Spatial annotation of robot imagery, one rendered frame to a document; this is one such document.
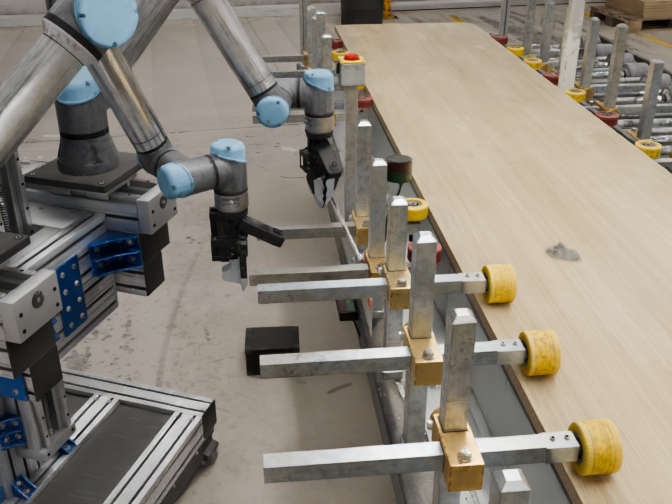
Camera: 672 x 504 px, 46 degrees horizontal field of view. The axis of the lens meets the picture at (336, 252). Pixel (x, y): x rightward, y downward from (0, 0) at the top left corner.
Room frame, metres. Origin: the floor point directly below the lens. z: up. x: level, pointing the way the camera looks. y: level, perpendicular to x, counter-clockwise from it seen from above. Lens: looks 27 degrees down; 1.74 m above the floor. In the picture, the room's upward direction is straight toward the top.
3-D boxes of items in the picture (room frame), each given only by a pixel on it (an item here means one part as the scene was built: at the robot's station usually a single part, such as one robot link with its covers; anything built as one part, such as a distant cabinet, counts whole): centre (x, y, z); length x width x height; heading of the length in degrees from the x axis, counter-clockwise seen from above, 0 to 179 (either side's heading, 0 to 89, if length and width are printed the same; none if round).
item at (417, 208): (1.90, -0.20, 0.85); 0.08 x 0.08 x 0.11
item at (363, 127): (1.92, -0.07, 0.89); 0.04 x 0.04 x 0.48; 6
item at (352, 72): (2.18, -0.04, 1.18); 0.07 x 0.07 x 0.08; 6
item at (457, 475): (0.91, -0.18, 0.95); 0.14 x 0.06 x 0.05; 6
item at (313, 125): (1.94, 0.05, 1.11); 0.08 x 0.08 x 0.05
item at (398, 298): (1.40, -0.13, 0.95); 0.14 x 0.06 x 0.05; 6
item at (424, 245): (1.18, -0.15, 0.93); 0.04 x 0.04 x 0.48; 6
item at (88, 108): (1.84, 0.61, 1.21); 0.13 x 0.12 x 0.14; 178
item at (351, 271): (1.63, -0.01, 0.84); 0.43 x 0.03 x 0.04; 96
